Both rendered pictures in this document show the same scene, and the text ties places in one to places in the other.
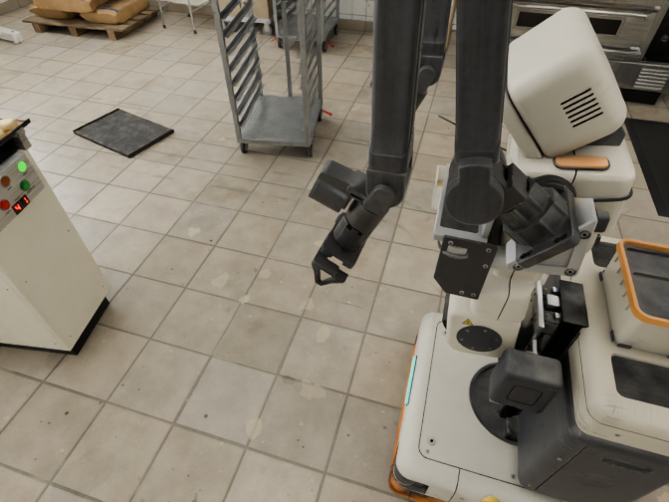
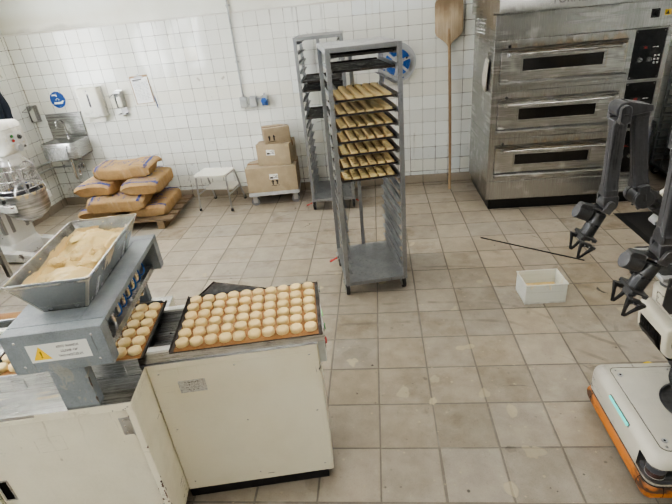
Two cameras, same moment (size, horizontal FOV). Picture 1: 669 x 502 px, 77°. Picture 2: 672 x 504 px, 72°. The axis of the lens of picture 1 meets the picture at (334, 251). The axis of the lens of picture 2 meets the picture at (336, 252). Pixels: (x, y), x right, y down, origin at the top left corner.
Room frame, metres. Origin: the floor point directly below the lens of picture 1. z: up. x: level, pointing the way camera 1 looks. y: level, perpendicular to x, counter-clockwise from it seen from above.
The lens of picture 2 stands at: (-0.60, 1.22, 2.02)
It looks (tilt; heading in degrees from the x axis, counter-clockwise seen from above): 27 degrees down; 350
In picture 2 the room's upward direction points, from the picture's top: 6 degrees counter-clockwise
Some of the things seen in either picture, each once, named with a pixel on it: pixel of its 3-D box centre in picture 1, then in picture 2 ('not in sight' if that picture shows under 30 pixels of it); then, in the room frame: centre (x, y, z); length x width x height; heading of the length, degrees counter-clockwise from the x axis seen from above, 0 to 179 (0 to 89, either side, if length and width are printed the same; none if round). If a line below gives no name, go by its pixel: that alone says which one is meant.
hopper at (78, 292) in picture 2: not in sight; (84, 261); (1.17, 1.90, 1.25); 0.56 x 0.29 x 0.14; 173
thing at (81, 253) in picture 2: not in sight; (82, 255); (1.17, 1.90, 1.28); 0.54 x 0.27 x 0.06; 173
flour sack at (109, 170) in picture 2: not in sight; (127, 168); (5.08, 2.57, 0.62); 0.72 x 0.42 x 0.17; 80
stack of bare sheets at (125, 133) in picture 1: (123, 130); (232, 298); (2.74, 1.53, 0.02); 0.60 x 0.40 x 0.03; 58
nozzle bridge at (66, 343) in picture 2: not in sight; (103, 312); (1.17, 1.90, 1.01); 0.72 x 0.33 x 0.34; 173
